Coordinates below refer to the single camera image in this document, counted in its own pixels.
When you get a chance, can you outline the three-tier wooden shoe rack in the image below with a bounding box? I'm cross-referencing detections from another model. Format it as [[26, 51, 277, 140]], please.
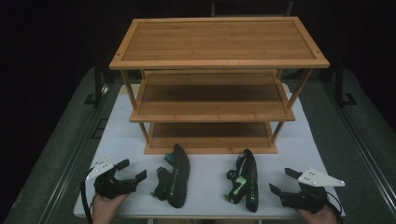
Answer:
[[108, 16, 331, 155]]

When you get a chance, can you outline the person's left hand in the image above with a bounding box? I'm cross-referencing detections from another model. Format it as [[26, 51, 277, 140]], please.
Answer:
[[92, 192, 130, 224]]

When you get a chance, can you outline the black cable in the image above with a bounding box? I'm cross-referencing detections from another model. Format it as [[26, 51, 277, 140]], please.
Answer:
[[79, 169, 99, 224], [326, 190, 344, 222]]

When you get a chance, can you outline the black sandal green strap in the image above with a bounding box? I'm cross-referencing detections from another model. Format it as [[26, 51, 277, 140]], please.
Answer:
[[225, 148, 260, 214]]

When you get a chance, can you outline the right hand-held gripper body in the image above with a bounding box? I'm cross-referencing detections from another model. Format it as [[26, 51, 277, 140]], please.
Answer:
[[279, 167, 347, 215]]

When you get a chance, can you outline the black sandal teal strap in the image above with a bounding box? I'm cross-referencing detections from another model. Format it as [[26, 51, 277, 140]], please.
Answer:
[[150, 143, 191, 209]]

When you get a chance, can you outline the black metal stand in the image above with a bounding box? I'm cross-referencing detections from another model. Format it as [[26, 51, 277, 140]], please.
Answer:
[[333, 60, 359, 109], [83, 60, 109, 108]]

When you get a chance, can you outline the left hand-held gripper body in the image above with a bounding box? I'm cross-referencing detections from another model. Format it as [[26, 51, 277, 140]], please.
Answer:
[[85, 156, 139, 201]]

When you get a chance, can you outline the metal rail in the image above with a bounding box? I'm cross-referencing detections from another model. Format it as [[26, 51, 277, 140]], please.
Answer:
[[36, 81, 123, 224], [321, 81, 396, 216]]

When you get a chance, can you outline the person's right hand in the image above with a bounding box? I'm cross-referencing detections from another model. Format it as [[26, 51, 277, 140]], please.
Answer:
[[295, 205, 339, 224]]

